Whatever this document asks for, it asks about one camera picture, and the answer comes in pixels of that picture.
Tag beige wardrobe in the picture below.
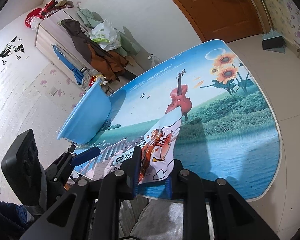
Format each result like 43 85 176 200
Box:
34 6 131 95

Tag blue hanging strap bag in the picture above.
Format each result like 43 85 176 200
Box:
52 45 84 85

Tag broom with dustpan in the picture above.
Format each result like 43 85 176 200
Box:
261 0 285 54

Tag green hanging garment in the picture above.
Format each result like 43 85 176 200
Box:
77 9 140 57

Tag large water bottle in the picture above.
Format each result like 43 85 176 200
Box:
147 54 160 67

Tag crayfish snack packet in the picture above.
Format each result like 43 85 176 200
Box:
111 107 181 184

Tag brown orange hanging jacket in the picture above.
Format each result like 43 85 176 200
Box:
61 19 136 83

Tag red items atop wardrobe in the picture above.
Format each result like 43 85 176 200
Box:
24 0 74 30

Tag light blue plastic basin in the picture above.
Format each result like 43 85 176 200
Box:
57 80 111 144

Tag brown wooden door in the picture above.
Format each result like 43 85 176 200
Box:
172 0 263 43

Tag white green plastic bag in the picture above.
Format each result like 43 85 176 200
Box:
89 19 121 51

